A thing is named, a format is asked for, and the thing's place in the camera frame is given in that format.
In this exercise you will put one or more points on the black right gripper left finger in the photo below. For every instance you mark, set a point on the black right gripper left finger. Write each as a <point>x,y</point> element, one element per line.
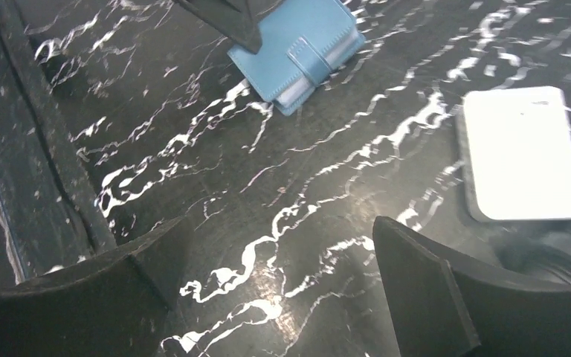
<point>113,304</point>

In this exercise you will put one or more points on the light blue card holder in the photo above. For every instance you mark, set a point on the light blue card holder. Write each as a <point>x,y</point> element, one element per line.
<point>303,42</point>

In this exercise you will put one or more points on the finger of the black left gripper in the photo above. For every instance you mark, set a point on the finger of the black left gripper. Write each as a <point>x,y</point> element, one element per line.
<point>235,20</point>

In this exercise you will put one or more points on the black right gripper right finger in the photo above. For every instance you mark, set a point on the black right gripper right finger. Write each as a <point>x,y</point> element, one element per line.
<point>445,303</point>

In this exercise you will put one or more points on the white rectangular box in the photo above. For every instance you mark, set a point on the white rectangular box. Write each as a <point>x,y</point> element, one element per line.
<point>516,149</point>

